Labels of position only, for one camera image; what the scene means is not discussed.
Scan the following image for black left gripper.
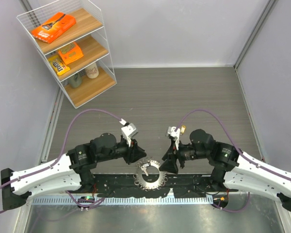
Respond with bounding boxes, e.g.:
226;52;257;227
97;136;147;165

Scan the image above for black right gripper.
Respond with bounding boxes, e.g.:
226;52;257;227
159;138;210;174

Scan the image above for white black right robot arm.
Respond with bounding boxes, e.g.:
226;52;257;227
159;127;291;212

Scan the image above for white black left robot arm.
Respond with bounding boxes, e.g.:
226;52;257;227
0;133;146;211

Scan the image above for silver key black head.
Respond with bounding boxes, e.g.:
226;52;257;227
140;162;151;176

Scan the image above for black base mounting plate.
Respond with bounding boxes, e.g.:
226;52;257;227
80;174;227;199

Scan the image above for white patterned cup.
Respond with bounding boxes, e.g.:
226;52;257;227
85;63;99;79

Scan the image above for grey green cup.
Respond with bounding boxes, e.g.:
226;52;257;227
68;73;82;88

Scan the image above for yellow candy bag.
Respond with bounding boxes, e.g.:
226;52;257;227
48;55;70;76

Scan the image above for small orange candy bag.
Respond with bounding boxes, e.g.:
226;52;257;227
57;42;84;65

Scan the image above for large orange candy bag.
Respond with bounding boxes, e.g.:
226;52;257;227
31;12;76;44

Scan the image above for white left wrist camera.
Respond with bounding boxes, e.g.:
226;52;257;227
121;122;138;147

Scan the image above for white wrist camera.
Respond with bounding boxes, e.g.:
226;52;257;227
167;127;180;150
121;122;138;147

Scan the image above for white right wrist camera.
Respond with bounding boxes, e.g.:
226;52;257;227
167;127;180;150

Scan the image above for white slotted cable duct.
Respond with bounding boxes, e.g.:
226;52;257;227
32;195;213;205

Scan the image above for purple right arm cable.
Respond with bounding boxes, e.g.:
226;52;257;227
176;109;291;185

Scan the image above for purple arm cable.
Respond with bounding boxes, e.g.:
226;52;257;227
0;108;127;215
176;109;291;185

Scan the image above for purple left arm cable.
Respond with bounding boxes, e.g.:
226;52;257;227
0;108;127;215

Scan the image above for white wire wooden shelf rack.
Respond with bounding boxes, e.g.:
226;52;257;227
16;0;117;108

